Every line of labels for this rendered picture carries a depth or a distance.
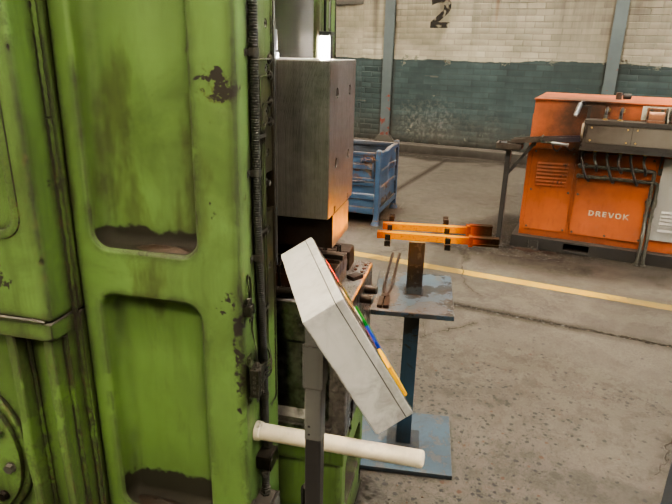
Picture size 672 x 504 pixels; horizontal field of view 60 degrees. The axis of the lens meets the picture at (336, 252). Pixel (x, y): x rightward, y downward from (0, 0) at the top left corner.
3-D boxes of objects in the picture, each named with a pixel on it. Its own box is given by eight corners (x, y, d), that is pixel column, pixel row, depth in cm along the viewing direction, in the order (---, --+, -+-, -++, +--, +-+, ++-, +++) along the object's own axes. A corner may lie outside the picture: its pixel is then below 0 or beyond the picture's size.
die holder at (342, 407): (367, 377, 210) (373, 261, 196) (344, 441, 175) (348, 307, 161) (224, 356, 222) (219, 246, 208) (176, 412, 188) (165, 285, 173)
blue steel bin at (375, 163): (398, 206, 623) (402, 139, 599) (378, 226, 551) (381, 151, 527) (295, 195, 659) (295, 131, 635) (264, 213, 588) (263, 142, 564)
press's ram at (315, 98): (357, 188, 188) (362, 59, 174) (328, 220, 152) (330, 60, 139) (236, 179, 197) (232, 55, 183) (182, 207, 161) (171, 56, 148)
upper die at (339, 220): (347, 228, 178) (348, 198, 175) (332, 248, 160) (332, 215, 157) (221, 217, 187) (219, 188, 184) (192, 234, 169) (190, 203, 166)
